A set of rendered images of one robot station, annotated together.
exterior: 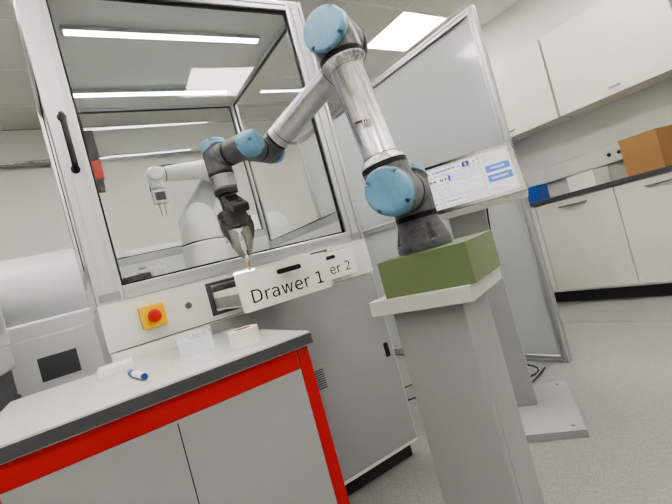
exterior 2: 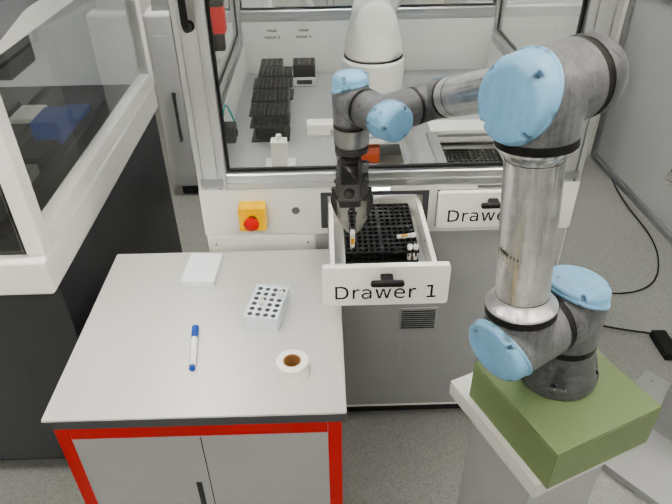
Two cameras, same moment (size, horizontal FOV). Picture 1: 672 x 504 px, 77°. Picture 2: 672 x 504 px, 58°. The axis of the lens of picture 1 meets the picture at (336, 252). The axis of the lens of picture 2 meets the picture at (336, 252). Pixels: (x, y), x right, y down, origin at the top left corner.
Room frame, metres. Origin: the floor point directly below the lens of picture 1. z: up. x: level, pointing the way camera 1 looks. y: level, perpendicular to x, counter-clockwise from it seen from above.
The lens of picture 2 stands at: (0.25, -0.30, 1.74)
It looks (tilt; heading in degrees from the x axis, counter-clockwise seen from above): 35 degrees down; 31
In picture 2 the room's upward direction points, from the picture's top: 1 degrees counter-clockwise
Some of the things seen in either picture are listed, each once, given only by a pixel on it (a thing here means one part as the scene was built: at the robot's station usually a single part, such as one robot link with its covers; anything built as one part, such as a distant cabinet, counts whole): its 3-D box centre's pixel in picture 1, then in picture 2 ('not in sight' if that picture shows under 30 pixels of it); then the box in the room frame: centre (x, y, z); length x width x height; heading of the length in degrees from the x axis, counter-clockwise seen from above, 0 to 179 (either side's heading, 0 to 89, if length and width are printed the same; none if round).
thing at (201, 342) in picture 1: (195, 343); (267, 306); (1.13, 0.42, 0.78); 0.12 x 0.08 x 0.04; 21
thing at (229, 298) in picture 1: (261, 289); (377, 236); (1.42, 0.27, 0.86); 0.40 x 0.26 x 0.06; 32
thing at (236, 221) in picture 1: (230, 209); (352, 168); (1.28, 0.27, 1.12); 0.09 x 0.08 x 0.12; 27
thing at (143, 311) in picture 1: (153, 315); (252, 216); (1.32, 0.60, 0.88); 0.07 x 0.05 x 0.07; 122
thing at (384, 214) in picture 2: not in sight; (378, 236); (1.41, 0.27, 0.87); 0.22 x 0.18 x 0.06; 32
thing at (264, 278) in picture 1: (286, 280); (385, 284); (1.24, 0.16, 0.87); 0.29 x 0.02 x 0.11; 122
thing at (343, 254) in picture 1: (323, 267); (490, 208); (1.68, 0.06, 0.87); 0.29 x 0.02 x 0.11; 122
